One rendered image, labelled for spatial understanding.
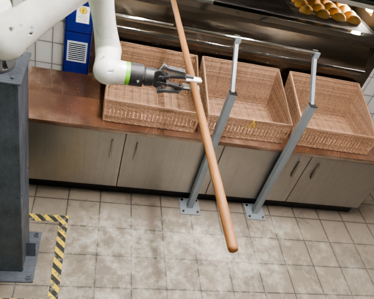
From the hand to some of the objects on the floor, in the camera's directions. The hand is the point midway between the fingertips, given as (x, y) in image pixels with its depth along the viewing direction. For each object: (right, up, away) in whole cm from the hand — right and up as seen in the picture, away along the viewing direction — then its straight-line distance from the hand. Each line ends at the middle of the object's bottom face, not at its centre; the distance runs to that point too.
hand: (192, 83), depth 167 cm
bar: (-10, -60, +115) cm, 130 cm away
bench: (+5, -48, +135) cm, 143 cm away
